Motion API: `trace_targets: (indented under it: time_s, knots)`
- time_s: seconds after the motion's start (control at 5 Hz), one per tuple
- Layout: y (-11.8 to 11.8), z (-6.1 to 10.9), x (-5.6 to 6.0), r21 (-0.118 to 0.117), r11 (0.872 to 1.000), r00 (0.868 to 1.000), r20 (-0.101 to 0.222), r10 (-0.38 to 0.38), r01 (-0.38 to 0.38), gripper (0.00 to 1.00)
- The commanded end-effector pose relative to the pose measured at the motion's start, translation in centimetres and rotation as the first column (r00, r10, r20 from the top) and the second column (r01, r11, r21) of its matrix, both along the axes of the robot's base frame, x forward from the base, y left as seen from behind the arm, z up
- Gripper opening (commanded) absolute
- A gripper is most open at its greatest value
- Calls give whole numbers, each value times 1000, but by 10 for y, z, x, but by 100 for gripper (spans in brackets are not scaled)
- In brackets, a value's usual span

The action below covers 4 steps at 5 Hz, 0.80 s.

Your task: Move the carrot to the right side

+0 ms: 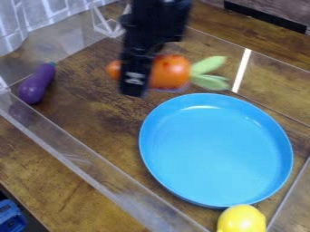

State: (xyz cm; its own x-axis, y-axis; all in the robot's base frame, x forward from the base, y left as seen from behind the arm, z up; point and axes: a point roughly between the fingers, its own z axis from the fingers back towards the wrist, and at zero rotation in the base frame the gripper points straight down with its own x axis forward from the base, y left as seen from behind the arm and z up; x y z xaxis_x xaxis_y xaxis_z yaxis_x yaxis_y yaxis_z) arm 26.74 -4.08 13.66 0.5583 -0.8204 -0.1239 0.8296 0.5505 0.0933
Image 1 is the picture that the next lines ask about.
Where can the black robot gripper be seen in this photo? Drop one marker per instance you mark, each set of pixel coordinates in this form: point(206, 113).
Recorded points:
point(154, 23)

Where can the orange toy carrot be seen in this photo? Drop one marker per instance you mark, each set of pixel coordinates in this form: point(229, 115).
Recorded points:
point(173, 72)

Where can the purple toy eggplant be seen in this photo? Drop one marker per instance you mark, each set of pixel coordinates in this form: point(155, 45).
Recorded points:
point(32, 87)

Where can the dark baseboard strip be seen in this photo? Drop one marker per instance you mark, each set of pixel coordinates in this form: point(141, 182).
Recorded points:
point(286, 13)

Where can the white checkered curtain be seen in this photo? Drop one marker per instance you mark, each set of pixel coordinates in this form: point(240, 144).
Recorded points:
point(23, 16)

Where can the blue round plate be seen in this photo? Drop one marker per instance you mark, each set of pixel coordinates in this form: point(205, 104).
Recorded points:
point(215, 150)

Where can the clear acrylic front barrier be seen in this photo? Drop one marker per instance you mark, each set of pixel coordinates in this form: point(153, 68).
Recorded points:
point(143, 205)

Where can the yellow toy lemon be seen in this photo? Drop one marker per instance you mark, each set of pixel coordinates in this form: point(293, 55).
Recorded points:
point(242, 218)

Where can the blue plastic object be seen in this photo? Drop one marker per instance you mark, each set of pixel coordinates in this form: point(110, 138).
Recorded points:
point(12, 220)

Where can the clear acrylic corner bracket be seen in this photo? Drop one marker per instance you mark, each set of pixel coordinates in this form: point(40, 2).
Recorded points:
point(107, 12)

